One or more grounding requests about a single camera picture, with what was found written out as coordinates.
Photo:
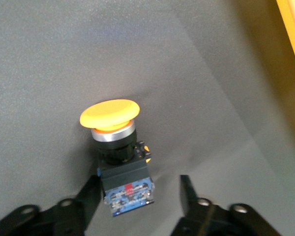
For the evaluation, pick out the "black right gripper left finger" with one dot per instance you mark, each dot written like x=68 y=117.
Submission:
x=68 y=216

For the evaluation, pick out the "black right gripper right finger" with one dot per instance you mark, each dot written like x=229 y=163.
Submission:
x=204 y=218

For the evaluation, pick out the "yellow push button switch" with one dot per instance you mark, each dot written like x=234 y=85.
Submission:
x=110 y=113

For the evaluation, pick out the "dark grey table mat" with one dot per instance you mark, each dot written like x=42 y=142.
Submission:
x=64 y=61

